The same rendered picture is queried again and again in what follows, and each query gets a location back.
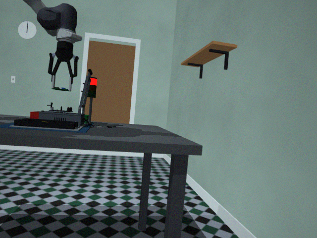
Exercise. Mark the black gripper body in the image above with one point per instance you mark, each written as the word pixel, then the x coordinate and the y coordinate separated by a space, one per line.
pixel 64 47

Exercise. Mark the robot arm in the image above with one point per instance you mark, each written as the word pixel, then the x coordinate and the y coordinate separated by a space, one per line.
pixel 59 21

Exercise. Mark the red bin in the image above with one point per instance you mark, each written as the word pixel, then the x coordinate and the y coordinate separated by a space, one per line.
pixel 34 115

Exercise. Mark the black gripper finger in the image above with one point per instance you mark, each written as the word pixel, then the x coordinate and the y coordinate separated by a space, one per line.
pixel 70 70
pixel 52 55

